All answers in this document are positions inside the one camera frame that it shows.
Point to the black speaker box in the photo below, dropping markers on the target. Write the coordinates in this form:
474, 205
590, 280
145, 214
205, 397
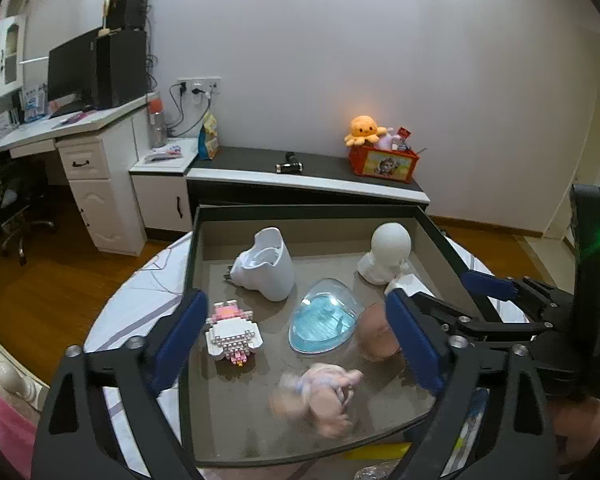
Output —
130, 10

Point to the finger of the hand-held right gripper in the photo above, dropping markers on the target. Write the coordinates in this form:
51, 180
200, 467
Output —
495, 327
495, 285

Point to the blue white card box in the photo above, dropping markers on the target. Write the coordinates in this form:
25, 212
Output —
34, 102

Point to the red card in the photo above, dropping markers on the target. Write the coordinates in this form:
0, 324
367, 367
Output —
403, 133

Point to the cream bed post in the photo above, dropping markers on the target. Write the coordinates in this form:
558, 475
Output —
10, 377

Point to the red storage box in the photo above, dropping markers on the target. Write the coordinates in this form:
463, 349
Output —
385, 165

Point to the white desk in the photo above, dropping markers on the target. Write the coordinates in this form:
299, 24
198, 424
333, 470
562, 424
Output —
105, 195

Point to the pink packet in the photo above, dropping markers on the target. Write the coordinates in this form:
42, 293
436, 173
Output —
162, 154

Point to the black flashlight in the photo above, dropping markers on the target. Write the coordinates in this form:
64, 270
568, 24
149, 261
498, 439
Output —
289, 164

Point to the white door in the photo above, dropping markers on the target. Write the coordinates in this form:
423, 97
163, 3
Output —
560, 215

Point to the white hollow plastic shell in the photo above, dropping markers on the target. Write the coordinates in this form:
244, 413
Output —
267, 270

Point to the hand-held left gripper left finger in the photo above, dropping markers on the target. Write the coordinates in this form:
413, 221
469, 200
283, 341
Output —
177, 345

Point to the white hutch cabinet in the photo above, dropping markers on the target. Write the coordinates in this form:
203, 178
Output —
5, 55

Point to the black computer tower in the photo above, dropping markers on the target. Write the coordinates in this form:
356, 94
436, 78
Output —
122, 70

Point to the white charger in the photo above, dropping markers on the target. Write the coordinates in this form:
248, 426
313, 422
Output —
201, 92

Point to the pink papers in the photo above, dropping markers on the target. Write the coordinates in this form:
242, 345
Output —
75, 119

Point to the white wall socket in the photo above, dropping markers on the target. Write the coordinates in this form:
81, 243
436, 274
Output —
200, 82

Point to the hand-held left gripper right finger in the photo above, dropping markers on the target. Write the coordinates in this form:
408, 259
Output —
415, 345

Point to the pink white block figure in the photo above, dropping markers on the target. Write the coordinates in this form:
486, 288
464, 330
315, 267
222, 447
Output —
232, 335

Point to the person's right forearm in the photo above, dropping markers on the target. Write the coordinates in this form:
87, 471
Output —
580, 435

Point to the purple plush toy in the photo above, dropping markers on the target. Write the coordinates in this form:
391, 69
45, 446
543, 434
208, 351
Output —
386, 140

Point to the pink doll figurine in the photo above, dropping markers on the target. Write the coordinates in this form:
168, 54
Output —
325, 397

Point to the black office chair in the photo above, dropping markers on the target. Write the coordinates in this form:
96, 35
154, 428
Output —
15, 210

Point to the pink cardboard box dark rim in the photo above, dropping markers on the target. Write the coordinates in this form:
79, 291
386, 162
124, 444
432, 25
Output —
220, 435

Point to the orange octopus plush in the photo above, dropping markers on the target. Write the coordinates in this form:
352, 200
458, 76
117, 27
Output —
362, 130

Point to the white plug adapter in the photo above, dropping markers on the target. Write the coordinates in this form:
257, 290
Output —
405, 284

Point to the yellow plastic item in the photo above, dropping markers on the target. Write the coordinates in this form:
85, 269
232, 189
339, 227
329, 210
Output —
375, 451

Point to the small beige ornament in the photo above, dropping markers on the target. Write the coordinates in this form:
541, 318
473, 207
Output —
107, 15

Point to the low dark top cabinet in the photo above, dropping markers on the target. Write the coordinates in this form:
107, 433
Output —
320, 180

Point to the black keyboard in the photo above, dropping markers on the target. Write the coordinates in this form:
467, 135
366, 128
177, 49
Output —
70, 109

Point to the white bust figure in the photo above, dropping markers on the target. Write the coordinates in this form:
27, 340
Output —
387, 250

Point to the orange capped bottle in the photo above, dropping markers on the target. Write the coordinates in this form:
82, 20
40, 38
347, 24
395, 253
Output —
156, 125

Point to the pink blanket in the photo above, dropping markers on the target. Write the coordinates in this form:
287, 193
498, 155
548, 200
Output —
0, 430

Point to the black monitor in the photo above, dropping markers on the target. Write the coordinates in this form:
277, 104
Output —
70, 70

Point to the snack bag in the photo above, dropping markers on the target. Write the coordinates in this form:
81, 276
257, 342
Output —
208, 137

